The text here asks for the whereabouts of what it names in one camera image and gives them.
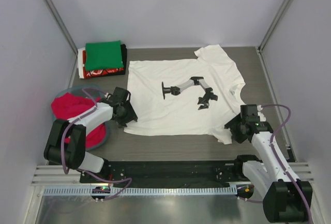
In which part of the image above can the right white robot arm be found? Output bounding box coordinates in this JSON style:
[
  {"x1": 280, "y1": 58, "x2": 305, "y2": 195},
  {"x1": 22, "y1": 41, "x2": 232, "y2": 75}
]
[{"x1": 224, "y1": 104, "x2": 313, "y2": 223}]

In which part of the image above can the slotted grey cable duct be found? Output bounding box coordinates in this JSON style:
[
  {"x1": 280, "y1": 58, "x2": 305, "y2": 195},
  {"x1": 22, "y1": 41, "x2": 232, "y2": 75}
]
[{"x1": 43, "y1": 186, "x2": 237, "y2": 196}]

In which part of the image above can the folded white t-shirt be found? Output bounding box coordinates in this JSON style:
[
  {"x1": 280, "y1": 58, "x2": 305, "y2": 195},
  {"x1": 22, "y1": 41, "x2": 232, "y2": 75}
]
[{"x1": 77, "y1": 47, "x2": 85, "y2": 79}]

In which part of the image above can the right aluminium corner post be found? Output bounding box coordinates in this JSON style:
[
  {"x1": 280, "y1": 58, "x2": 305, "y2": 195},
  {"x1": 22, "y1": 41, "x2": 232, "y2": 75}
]
[{"x1": 257, "y1": 0, "x2": 308, "y2": 53}]

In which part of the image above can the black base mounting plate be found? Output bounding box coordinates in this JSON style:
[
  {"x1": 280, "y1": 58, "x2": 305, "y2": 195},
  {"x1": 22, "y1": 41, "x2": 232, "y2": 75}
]
[{"x1": 79, "y1": 159, "x2": 262, "y2": 189}]

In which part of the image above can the folded red printed t-shirt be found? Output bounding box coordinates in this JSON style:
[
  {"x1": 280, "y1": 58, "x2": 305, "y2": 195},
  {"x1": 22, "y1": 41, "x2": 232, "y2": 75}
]
[{"x1": 83, "y1": 51, "x2": 119, "y2": 79}]

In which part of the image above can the white printed t-shirt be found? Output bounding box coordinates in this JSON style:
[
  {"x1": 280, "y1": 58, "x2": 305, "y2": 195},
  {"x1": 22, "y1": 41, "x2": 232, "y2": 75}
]
[{"x1": 124, "y1": 44, "x2": 245, "y2": 144}]

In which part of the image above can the left aluminium corner post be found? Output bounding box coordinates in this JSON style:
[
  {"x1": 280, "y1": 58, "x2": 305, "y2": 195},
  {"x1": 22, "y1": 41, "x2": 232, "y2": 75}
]
[{"x1": 30, "y1": 0, "x2": 78, "y2": 51}]

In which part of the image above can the aluminium corner post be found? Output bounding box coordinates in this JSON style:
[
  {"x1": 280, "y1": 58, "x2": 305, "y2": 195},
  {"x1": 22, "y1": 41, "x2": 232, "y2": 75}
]
[
  {"x1": 257, "y1": 0, "x2": 308, "y2": 53},
  {"x1": 30, "y1": 0, "x2": 78, "y2": 51}
]

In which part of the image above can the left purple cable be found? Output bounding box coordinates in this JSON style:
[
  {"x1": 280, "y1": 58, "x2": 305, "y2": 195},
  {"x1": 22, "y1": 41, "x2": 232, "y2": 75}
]
[{"x1": 61, "y1": 87, "x2": 134, "y2": 202}]

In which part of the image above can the pink t-shirt in basket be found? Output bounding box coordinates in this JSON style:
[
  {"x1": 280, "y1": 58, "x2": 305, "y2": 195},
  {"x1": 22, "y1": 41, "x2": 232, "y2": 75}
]
[{"x1": 51, "y1": 93, "x2": 107, "y2": 151}]

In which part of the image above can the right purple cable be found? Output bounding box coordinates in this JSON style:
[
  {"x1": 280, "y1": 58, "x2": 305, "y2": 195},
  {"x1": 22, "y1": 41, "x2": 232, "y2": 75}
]
[{"x1": 237, "y1": 103, "x2": 312, "y2": 222}]

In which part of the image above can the aluminium frame rail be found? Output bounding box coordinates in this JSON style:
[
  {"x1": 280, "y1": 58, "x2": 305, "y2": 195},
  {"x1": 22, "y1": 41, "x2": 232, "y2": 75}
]
[{"x1": 31, "y1": 162, "x2": 314, "y2": 186}]

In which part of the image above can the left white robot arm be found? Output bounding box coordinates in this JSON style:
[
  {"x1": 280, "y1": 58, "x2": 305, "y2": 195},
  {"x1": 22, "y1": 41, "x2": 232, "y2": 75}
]
[{"x1": 43, "y1": 87, "x2": 138, "y2": 182}]

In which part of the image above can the purple cable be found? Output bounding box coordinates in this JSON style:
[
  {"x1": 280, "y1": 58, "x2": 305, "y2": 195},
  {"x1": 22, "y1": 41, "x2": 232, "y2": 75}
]
[
  {"x1": 237, "y1": 103, "x2": 312, "y2": 222},
  {"x1": 61, "y1": 87, "x2": 134, "y2": 202}
]

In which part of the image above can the grey laundry basket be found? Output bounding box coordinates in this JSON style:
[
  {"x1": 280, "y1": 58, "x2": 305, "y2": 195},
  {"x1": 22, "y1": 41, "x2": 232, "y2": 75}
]
[{"x1": 53, "y1": 85, "x2": 111, "y2": 151}]

